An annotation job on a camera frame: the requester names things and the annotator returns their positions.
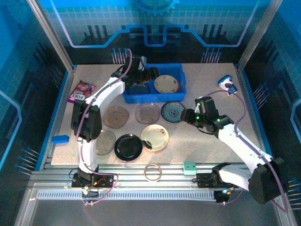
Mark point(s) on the cream floral plate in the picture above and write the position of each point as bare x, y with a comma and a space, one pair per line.
165, 84

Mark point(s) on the blue and white patterned plate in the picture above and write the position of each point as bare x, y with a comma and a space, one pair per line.
171, 113

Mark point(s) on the dark smoky translucent plate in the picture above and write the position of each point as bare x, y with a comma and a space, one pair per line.
140, 90

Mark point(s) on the red plate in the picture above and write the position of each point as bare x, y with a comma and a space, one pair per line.
179, 87

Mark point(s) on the cream gold-rimmed plate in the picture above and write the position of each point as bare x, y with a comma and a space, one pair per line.
154, 137

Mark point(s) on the clear square glass plate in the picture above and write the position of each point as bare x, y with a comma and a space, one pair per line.
147, 113

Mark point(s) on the black plate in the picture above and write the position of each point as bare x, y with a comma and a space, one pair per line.
128, 147

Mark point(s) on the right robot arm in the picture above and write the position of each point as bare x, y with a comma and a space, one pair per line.
235, 141

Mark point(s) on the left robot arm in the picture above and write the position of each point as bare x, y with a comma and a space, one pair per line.
110, 91

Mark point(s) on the blue plastic bin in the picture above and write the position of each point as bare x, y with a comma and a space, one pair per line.
152, 97

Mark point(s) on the white and blue snack packet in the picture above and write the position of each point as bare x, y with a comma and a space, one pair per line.
226, 83

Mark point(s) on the mint green block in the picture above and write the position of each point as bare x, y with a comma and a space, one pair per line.
189, 168

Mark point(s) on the purple candy bag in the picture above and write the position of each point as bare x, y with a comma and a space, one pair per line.
81, 91

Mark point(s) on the blue block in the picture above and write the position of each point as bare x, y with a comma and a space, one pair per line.
60, 139

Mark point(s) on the grey metal base tray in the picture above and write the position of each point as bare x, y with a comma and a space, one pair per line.
141, 214

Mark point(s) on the aluminium front rail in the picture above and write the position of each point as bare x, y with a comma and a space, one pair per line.
131, 175

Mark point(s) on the aluminium frame post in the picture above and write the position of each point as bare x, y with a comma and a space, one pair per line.
50, 33
257, 35

